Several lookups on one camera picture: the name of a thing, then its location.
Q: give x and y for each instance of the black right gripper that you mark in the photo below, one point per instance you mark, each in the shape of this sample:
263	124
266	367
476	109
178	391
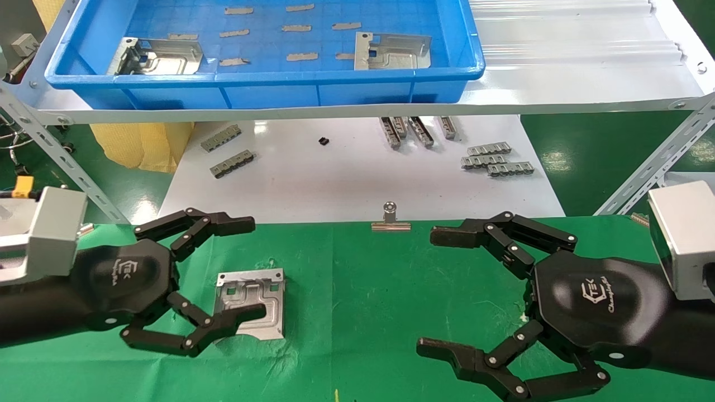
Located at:
597	301

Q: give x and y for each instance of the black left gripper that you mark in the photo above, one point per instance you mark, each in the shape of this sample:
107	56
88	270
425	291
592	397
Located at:
128	279

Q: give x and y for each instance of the silver sheet metal bracket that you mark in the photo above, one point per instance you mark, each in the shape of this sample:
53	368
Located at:
391	56
167	61
251	290

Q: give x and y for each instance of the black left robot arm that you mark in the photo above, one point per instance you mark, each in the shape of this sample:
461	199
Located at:
33	318

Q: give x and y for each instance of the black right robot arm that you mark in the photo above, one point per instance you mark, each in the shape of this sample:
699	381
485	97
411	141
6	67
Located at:
692	340

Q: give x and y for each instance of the grey slotted connector bar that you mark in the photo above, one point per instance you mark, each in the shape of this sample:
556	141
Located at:
479	162
391	135
401	125
511	169
448	127
232	164
222	138
490	148
422	132

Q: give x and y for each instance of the green table cloth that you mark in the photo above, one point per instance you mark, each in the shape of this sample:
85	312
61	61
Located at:
363	312

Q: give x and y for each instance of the blue plastic bin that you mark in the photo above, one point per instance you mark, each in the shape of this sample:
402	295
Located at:
279	92

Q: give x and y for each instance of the yellow plug connector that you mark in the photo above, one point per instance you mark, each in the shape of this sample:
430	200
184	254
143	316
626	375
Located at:
23	187

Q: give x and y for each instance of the grey metal shelf rack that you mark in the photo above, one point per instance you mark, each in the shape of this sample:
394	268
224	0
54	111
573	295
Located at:
558	72

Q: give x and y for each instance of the grey flat strip piece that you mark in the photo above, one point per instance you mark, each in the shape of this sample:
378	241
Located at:
183	36
300	8
296	28

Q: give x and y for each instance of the small grey junction box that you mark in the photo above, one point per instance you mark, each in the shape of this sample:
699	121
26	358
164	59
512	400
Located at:
25	43

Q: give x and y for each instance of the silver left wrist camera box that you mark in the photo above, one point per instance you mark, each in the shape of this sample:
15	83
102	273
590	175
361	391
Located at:
50	234

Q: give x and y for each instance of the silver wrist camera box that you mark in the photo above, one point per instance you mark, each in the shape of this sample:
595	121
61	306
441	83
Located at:
50	234
687	240

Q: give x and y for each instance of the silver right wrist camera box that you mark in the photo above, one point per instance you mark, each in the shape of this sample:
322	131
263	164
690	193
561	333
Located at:
687	240

